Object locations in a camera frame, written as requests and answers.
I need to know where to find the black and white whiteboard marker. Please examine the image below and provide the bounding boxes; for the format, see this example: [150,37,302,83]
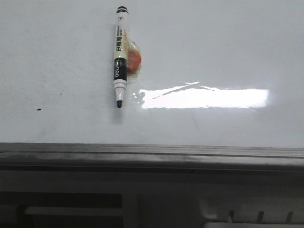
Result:
[113,6,129,108]

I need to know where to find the red magnet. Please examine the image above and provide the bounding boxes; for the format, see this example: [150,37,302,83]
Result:
[122,23,142,85]

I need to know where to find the white whiteboard surface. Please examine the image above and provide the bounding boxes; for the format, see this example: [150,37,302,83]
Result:
[0,0,304,148]

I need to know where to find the grey aluminium whiteboard frame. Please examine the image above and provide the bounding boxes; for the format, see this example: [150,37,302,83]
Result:
[0,142,304,171]

